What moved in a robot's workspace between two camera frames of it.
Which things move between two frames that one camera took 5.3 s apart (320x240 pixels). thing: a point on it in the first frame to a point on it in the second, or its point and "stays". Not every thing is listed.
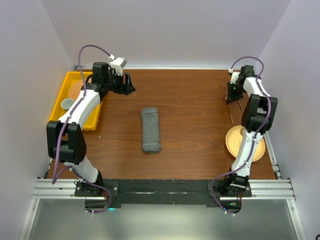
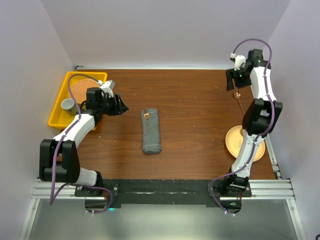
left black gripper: [123, 89] to [121, 108]
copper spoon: [230, 114] to [146, 116]
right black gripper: [231, 97] to [230, 75]
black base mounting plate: [103, 196] stays
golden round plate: [233, 141] stays
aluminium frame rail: [272, 189] stays
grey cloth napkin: [150, 130] stays
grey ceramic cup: [66, 103] stays
